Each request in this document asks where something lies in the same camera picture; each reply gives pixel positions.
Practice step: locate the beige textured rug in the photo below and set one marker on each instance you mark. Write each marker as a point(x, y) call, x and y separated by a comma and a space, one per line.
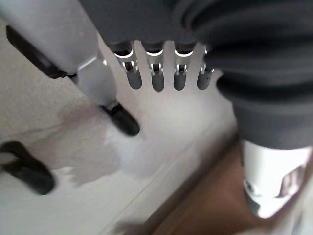
point(27, 98)

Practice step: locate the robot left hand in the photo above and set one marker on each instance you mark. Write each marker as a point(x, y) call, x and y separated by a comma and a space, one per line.
point(256, 73)

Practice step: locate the brown wooden bed frame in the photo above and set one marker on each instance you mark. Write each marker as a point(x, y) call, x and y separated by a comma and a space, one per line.
point(210, 195)

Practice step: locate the dark robot foot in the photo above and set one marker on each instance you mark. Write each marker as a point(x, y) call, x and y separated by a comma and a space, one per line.
point(31, 171)
point(124, 122)

